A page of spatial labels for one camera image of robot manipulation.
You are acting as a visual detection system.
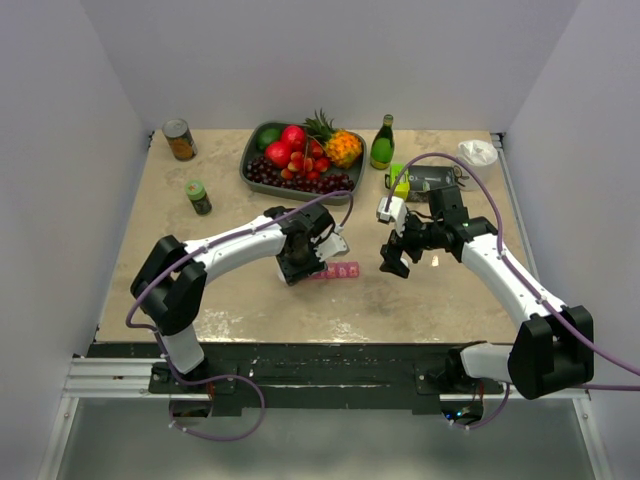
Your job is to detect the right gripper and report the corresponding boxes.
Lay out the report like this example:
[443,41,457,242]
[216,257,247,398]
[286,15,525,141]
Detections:
[380,211,444,278]

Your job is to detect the pink weekly pill organizer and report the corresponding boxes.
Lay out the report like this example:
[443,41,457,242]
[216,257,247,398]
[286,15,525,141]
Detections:
[311,262,360,280]

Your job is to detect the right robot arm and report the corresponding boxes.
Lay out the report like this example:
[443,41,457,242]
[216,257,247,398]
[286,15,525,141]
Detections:
[376,187,594,400]

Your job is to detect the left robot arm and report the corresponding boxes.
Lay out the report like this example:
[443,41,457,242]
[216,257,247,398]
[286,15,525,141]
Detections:
[130,203,349,392]

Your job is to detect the grey fruit tray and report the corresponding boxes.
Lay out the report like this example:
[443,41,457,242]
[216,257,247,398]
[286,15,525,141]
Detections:
[239,121,367,202]

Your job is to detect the dark grapes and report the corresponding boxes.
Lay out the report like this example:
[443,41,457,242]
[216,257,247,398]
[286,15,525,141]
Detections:
[240,156,362,198]

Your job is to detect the red apple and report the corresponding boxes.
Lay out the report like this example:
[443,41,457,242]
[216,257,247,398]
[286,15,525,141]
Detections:
[265,141,292,169]

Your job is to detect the black and green box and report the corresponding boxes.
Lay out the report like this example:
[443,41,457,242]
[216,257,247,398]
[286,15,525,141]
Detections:
[394,165,456,203]

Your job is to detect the pineapple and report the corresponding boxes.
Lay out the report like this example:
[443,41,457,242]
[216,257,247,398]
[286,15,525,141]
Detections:
[304,109,363,169]

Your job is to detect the red pomegranate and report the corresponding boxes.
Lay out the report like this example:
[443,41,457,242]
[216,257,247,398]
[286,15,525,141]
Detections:
[280,125,307,151]

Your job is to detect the green lime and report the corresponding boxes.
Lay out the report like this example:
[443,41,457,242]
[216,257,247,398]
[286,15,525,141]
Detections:
[256,128,281,152]

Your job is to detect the green glass bottle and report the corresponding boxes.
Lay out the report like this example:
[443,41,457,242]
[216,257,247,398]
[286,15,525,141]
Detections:
[370,114,395,170]

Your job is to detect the green-lidded spice jar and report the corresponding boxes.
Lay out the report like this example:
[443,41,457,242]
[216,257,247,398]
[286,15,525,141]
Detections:
[184,180,212,216]

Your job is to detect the tin can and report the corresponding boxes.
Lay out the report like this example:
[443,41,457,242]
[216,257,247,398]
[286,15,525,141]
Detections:
[162,118,197,161]

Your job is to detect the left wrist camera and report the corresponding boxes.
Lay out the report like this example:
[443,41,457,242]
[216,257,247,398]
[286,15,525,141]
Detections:
[315,232,350,262]

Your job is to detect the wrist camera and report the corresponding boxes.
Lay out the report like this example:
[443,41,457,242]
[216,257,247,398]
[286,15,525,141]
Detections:
[315,232,350,262]
[376,196,407,237]

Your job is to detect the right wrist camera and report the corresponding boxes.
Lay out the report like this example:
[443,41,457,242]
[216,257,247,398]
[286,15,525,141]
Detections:
[376,196,407,237]

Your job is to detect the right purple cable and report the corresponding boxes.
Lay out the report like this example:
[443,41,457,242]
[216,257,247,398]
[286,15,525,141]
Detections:
[384,152,640,391]

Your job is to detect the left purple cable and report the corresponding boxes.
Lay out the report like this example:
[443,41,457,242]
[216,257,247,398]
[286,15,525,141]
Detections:
[124,189,355,386]

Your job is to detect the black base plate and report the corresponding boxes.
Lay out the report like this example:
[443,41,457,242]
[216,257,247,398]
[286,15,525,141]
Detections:
[87,343,503,416]

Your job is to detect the lower purple cable loop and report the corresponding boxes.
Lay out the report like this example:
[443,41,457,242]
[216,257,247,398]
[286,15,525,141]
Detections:
[168,374,269,442]

